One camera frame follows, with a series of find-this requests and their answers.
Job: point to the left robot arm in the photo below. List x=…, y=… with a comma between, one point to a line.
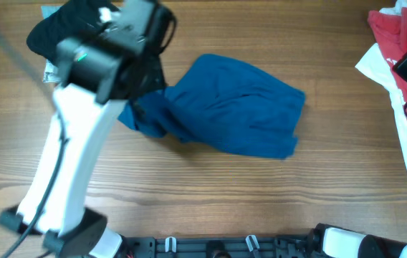
x=99, y=76

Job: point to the folded grey patterned cloth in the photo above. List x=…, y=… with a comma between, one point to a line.
x=50, y=71

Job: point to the folded black garment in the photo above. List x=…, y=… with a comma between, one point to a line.
x=71, y=19

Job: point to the white t-shirt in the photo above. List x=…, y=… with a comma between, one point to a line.
x=374, y=66

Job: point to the blue t-shirt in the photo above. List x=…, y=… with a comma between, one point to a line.
x=225, y=103

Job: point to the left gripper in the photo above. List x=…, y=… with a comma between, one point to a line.
x=150, y=77

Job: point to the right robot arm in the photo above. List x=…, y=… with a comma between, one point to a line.
x=328, y=241

